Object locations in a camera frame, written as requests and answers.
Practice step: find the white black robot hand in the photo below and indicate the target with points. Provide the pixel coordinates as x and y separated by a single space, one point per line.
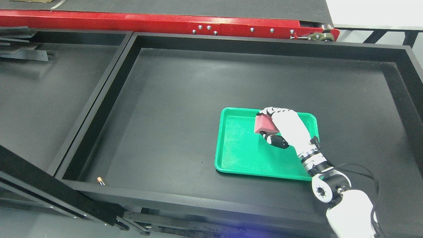
291 128

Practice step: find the pink foam block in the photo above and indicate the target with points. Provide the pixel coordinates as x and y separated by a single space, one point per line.
264 123

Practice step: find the green plastic tray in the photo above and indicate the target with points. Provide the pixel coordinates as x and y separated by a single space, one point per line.
239 150

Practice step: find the black metal shelf right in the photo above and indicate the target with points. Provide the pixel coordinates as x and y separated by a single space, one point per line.
152 135

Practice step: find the black metal shelf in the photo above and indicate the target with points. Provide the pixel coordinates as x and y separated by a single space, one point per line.
46 96
152 135

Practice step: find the black metal shelf left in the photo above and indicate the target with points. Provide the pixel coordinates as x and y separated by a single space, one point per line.
46 96

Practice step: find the red conveyor frame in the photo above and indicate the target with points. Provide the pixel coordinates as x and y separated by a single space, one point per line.
173 24

